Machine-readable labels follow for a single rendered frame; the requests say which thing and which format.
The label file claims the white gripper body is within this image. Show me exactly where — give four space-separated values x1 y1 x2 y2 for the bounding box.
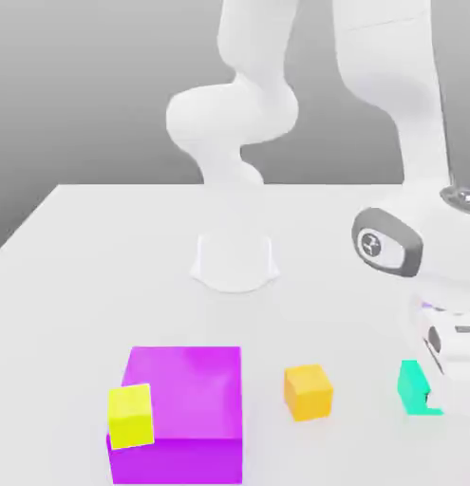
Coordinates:
419 336 470 412

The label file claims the small teal cube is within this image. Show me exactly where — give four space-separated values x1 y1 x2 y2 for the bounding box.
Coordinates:
396 359 445 417

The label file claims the small yellow cube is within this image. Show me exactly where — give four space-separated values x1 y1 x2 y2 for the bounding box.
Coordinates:
107 383 156 451

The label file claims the small orange cube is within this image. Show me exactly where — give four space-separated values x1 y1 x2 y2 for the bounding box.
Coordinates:
283 363 334 422

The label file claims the large magenta box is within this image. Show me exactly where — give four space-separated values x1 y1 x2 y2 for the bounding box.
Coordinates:
105 346 244 486

